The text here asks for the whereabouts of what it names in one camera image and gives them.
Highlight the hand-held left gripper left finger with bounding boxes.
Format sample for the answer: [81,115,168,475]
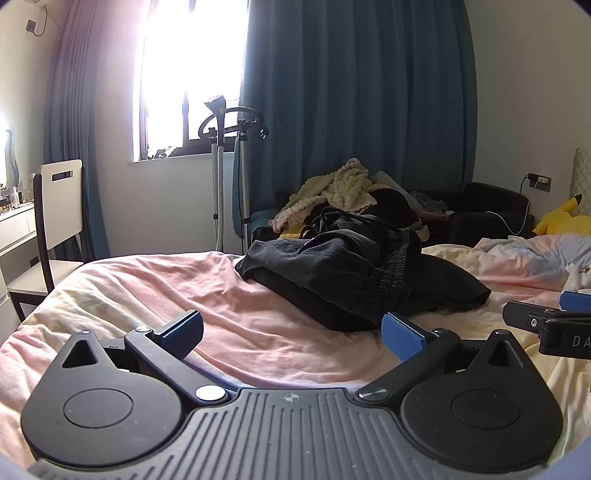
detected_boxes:
[59,310,229,408]

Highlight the black pants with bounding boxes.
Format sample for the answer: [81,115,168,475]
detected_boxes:
[235,215,491,332]

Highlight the white charging cable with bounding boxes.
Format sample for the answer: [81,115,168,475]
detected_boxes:
[485,210,532,236]

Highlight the cream knit blanket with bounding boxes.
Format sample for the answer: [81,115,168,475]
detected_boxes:
[270,158,377,232]

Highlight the garment steamer stand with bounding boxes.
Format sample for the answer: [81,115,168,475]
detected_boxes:
[198,95,271,252]

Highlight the window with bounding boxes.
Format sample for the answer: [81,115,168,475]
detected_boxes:
[136,0,251,162]

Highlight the pink bed sheet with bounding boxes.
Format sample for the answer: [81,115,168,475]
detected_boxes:
[0,233,591,472]

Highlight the black sofa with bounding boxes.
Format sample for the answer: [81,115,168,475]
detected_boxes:
[252,182,536,243]

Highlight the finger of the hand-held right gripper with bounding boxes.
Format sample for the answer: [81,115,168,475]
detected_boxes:
[560,291,591,313]
[502,300,561,331]

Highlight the white chair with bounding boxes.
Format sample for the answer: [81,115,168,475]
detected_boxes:
[7,159,95,324]

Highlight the wide blue curtain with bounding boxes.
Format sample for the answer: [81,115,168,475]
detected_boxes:
[233,0,476,237]

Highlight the padded headboard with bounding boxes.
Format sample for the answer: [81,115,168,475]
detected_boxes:
[570,148,591,208]

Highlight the white dresser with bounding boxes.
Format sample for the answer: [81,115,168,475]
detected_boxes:
[0,203,38,333]

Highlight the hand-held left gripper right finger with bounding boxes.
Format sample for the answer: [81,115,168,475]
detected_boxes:
[355,312,533,408]

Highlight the black clothes pile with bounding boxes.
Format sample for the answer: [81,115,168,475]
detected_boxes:
[318,187,423,232]

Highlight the dresser mirror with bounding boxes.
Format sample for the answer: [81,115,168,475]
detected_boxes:
[0,124,21,186]

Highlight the grey pink clothes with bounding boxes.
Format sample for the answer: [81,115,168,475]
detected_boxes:
[411,191,455,221]

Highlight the pastel quilt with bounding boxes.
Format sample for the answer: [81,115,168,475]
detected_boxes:
[475,233,591,291]

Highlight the yellow plush toy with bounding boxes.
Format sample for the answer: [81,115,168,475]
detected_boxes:
[533,194,591,237]

